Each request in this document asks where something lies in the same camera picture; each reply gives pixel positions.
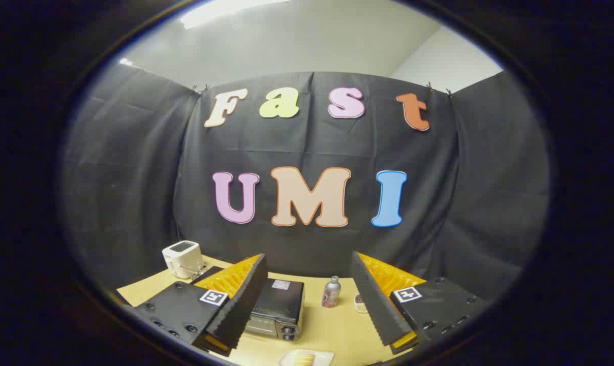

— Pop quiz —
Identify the black backdrop cloth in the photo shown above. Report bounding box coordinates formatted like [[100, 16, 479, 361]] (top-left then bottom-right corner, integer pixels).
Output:
[[60, 64, 550, 306]]

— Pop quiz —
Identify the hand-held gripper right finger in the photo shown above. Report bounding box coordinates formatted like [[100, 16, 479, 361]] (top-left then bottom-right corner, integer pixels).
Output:
[[350, 251, 489, 355]]

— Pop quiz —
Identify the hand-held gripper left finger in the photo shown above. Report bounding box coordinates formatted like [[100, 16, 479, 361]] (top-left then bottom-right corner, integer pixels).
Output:
[[132, 253, 268, 357]]

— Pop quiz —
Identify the white square plate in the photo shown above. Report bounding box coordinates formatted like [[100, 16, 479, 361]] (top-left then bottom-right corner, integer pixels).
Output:
[[279, 349, 335, 366]]

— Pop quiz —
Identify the black toaster oven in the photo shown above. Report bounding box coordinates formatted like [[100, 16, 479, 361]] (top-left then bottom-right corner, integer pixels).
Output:
[[190, 265, 306, 342]]

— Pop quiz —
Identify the silver bottle with red label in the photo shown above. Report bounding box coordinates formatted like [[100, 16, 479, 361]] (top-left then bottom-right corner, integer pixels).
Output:
[[322, 276, 342, 309]]

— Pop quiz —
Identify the white pop-up toaster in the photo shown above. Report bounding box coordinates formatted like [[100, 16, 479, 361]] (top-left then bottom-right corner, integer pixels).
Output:
[[162, 240, 206, 279]]

